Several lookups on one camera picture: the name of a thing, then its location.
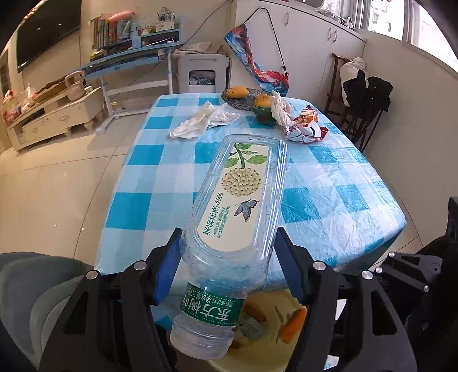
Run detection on row of books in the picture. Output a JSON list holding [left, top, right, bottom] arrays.
[[92, 16, 124, 49]]

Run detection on green plush toy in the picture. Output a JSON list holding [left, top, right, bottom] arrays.
[[252, 105, 280, 126]]

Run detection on white storage stool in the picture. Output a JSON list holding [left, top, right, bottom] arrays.
[[178, 52, 230, 94]]

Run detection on grey upholstered seat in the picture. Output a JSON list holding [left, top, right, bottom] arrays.
[[0, 252, 97, 371]]

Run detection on pink plush toy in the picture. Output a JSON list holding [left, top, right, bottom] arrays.
[[107, 11, 137, 23]]

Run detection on white tissue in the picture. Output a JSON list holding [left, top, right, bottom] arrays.
[[169, 101, 240, 139]]

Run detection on beige folded cloth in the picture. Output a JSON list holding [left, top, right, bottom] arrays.
[[173, 42, 224, 56]]

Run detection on brown cardboard box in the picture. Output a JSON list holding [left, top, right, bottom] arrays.
[[34, 80, 68, 102]]

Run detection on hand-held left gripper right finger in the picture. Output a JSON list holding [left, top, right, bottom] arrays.
[[274, 227, 417, 372]]

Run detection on white wall cabinet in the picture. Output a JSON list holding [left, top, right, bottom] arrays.
[[234, 0, 367, 108]]

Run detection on black bag strap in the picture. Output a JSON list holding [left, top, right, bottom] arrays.
[[243, 7, 290, 77]]

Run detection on cream television stand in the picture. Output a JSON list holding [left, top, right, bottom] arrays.
[[6, 86, 106, 151]]

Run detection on colourful printed bag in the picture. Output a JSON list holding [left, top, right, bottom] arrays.
[[225, 21, 290, 96]]

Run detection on window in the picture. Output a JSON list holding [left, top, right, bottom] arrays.
[[340, 0, 458, 61]]

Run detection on black wall television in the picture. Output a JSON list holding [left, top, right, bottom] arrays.
[[16, 0, 83, 74]]

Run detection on red white snack wrapper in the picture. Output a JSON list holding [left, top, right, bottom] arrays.
[[284, 121, 330, 144]]

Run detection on blue study desk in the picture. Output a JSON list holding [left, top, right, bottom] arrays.
[[79, 29, 185, 134]]

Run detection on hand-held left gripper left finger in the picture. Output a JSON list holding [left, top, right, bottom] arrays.
[[39, 227, 183, 372]]

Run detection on orange peel piece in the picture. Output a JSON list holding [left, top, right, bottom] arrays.
[[278, 308, 308, 344]]

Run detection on plastic bags with red items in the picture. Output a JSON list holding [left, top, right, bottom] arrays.
[[2, 89, 36, 124]]

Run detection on yellow plastic basin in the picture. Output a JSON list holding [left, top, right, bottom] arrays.
[[206, 288, 312, 372]]

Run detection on glass fruit plate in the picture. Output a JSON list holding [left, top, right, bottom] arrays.
[[221, 88, 273, 112]]

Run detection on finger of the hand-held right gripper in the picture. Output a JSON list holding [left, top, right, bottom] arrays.
[[383, 252, 442, 294]]

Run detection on white pen holder box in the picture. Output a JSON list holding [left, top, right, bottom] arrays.
[[156, 12, 176, 31]]

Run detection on white paper wrapper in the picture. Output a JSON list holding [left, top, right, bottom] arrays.
[[271, 90, 295, 127]]

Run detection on pink kettlebell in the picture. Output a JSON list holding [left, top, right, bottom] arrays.
[[65, 70, 86, 101]]

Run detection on white sack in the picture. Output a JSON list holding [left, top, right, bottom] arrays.
[[340, 57, 367, 104]]

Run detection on clear plastic water bottle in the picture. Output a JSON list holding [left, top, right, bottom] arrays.
[[170, 134, 290, 359]]

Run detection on dark wooden chair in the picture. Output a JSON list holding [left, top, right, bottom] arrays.
[[324, 53, 373, 151]]

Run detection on orange snack packet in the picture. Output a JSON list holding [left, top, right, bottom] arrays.
[[293, 107, 319, 126]]

